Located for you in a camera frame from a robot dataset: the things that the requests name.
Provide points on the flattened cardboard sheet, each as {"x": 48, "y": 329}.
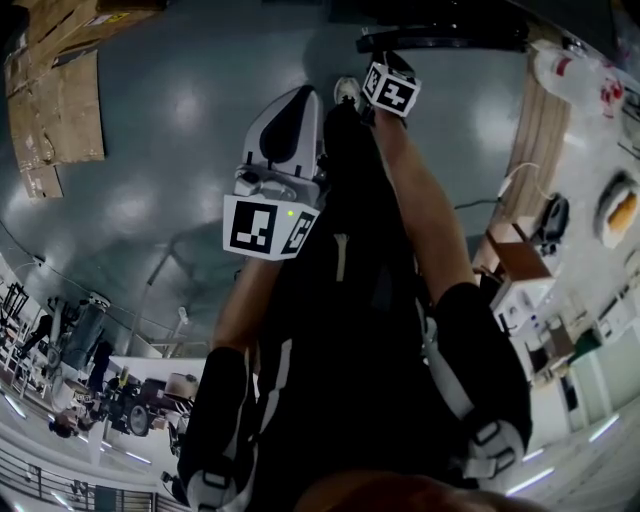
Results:
{"x": 60, "y": 115}

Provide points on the white tray with orange item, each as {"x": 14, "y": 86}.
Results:
{"x": 620, "y": 212}

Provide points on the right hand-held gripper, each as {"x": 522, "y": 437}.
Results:
{"x": 395, "y": 95}

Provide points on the person's left forearm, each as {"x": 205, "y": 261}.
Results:
{"x": 240, "y": 310}

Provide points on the round black machine door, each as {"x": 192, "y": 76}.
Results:
{"x": 450, "y": 39}

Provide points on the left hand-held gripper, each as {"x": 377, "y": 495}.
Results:
{"x": 250, "y": 227}

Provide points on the person's right forearm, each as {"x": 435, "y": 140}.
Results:
{"x": 425, "y": 210}

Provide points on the white topped wooden cabinet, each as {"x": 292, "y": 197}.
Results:
{"x": 520, "y": 295}

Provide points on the black oval floor device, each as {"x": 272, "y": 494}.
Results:
{"x": 555, "y": 220}

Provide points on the person's face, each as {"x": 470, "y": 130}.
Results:
{"x": 400, "y": 497}

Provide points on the person's right white shoe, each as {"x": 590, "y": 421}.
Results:
{"x": 345, "y": 89}

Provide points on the wooden slat floor mat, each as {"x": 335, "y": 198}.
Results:
{"x": 537, "y": 145}

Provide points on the person's black clothing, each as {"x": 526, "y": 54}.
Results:
{"x": 360, "y": 375}

